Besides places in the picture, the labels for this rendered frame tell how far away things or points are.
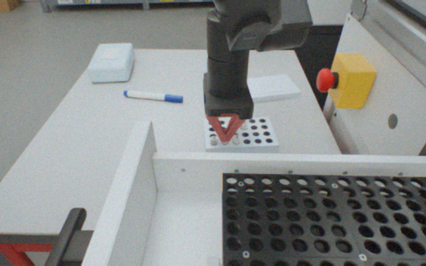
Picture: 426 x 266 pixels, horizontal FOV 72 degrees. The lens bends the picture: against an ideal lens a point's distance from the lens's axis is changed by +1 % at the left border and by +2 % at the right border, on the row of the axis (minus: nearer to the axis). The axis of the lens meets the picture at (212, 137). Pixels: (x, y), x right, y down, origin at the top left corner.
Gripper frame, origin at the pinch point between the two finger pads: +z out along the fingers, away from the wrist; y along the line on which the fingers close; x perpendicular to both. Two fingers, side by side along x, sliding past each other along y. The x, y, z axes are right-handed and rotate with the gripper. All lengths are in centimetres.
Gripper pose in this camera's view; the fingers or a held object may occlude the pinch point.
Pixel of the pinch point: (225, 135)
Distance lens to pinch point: 48.5
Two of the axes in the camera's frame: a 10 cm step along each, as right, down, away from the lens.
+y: -0.7, -6.5, 7.6
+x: -10.0, 0.5, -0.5
